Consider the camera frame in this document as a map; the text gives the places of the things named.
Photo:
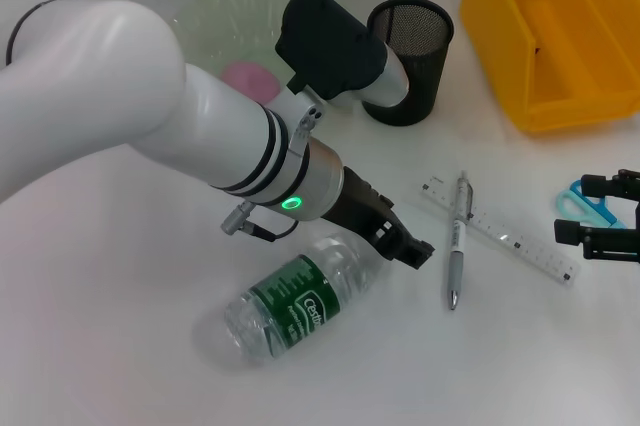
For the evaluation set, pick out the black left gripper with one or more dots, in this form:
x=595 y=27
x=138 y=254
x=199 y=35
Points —
x=360 y=206

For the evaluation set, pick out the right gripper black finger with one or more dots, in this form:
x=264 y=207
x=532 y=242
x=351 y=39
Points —
x=612 y=186
x=610 y=243

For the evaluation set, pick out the blue teal scissors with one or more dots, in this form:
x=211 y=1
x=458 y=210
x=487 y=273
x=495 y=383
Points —
x=605 y=213

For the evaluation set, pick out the grey white ballpoint pen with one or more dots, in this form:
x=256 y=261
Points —
x=456 y=266

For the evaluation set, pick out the clear plastic ruler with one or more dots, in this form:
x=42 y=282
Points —
x=525 y=246

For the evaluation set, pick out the clear green-label water bottle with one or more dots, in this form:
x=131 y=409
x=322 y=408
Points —
x=300 y=296

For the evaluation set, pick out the pink peach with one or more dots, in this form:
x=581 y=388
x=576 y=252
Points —
x=250 y=78

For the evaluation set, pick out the black mesh pen holder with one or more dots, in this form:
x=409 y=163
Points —
x=425 y=71

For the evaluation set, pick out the green glass fruit plate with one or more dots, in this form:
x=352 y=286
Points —
x=225 y=21

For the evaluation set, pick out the yellow plastic bin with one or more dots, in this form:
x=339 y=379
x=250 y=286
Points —
x=500 y=21

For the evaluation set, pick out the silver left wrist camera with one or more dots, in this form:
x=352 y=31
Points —
x=330 y=46

